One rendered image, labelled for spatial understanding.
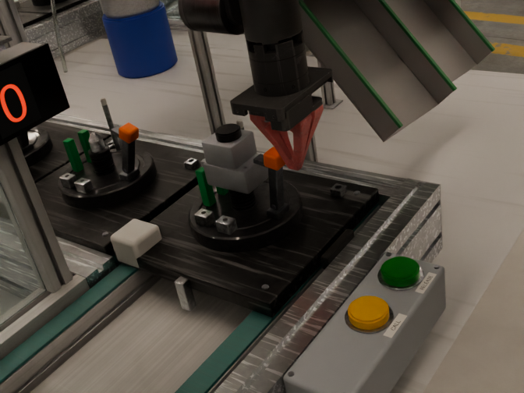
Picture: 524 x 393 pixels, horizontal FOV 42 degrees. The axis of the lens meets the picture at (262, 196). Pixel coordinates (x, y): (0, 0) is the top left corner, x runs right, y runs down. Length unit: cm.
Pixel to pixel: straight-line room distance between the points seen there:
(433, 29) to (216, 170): 49
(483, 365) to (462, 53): 54
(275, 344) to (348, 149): 59
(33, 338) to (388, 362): 39
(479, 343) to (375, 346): 18
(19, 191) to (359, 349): 39
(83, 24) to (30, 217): 139
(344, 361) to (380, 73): 48
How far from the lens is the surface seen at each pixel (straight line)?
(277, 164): 75
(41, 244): 80
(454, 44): 114
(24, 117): 71
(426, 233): 87
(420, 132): 122
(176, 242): 83
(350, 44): 99
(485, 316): 83
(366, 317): 67
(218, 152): 77
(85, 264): 86
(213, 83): 107
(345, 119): 130
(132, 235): 83
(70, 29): 210
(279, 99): 67
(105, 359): 78
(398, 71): 101
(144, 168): 98
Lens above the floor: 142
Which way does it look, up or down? 31 degrees down
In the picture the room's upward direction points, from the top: 11 degrees counter-clockwise
